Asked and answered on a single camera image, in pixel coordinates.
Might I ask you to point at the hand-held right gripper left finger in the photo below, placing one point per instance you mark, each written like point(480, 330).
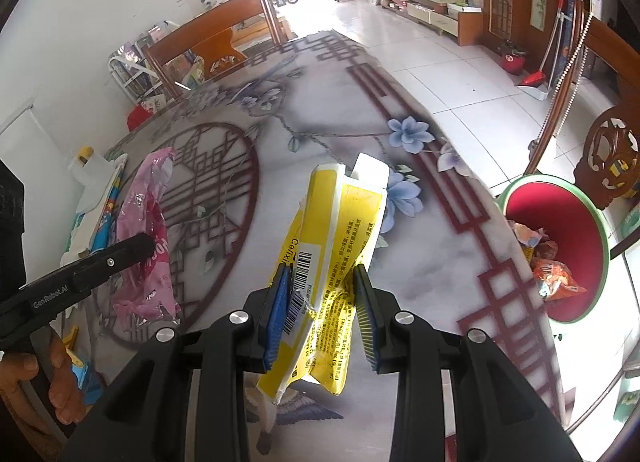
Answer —
point(280, 317)

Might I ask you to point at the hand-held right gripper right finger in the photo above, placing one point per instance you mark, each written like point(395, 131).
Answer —
point(367, 317)

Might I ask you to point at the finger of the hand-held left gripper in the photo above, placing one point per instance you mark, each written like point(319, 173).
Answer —
point(120, 257)

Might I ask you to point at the pink printed plastic bag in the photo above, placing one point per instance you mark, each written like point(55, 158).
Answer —
point(145, 222)

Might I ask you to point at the yellow medicine box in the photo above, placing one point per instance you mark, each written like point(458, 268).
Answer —
point(340, 242)

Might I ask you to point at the orange snack packet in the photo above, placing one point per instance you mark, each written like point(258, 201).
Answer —
point(555, 277)

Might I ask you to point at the red basin with green rim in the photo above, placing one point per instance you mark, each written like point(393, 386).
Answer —
point(565, 222)

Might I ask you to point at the person's left hand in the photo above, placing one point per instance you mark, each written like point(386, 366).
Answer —
point(62, 382)

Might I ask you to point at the blue yellow wrapper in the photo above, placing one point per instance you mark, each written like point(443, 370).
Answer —
point(85, 382)

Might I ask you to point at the red bag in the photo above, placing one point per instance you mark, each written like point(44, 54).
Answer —
point(140, 117)

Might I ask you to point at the crumpled colourful wrapper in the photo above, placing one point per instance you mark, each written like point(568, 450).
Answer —
point(525, 234)

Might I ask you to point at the white book rack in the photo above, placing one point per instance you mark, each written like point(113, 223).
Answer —
point(130, 71)

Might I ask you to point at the floral table cover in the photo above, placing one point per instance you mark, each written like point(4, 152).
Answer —
point(300, 106)

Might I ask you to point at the plain-back wooden chair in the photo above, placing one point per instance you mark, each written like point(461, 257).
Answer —
point(200, 31)

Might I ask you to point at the yellow potty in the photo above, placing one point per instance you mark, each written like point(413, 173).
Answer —
point(618, 167)

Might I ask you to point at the red flower pot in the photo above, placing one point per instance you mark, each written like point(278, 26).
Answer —
point(512, 60)

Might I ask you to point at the carved-back wooden chair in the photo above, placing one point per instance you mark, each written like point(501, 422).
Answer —
point(607, 141)

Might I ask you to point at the wooden television cabinet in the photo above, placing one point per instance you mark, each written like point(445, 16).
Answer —
point(430, 11)

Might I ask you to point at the bamboo wall scroll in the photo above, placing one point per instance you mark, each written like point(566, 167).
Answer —
point(539, 4)

